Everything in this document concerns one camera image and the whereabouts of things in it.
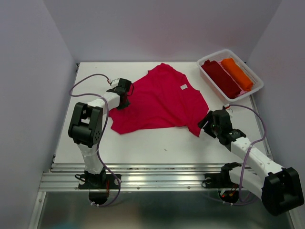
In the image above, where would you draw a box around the dark red rolled shirt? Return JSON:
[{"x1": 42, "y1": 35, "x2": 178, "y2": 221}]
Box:
[{"x1": 201, "y1": 60, "x2": 241, "y2": 99}]

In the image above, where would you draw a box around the white plastic basket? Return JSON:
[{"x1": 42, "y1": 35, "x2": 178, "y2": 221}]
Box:
[{"x1": 197, "y1": 49, "x2": 264, "y2": 104}]

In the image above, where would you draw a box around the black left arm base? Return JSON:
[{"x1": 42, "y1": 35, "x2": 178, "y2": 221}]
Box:
[{"x1": 74, "y1": 171, "x2": 119, "y2": 190}]

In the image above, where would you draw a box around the aluminium rail frame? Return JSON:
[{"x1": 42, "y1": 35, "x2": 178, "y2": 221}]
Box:
[{"x1": 39, "y1": 163, "x2": 223, "y2": 192}]

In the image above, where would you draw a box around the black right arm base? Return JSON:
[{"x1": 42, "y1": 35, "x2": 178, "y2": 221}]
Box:
[{"x1": 202, "y1": 162, "x2": 242, "y2": 189}]

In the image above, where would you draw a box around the orange rolled shirt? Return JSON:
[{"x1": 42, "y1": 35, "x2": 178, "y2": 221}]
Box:
[{"x1": 221, "y1": 58, "x2": 253, "y2": 92}]

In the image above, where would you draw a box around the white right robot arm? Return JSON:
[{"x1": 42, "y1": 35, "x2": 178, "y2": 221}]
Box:
[{"x1": 198, "y1": 106, "x2": 305, "y2": 216}]

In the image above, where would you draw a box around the crimson red t shirt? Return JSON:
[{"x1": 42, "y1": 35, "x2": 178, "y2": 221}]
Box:
[{"x1": 109, "y1": 63, "x2": 209, "y2": 137}]

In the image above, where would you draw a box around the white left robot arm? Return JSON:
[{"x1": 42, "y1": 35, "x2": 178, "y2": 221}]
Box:
[{"x1": 68, "y1": 78, "x2": 133, "y2": 188}]

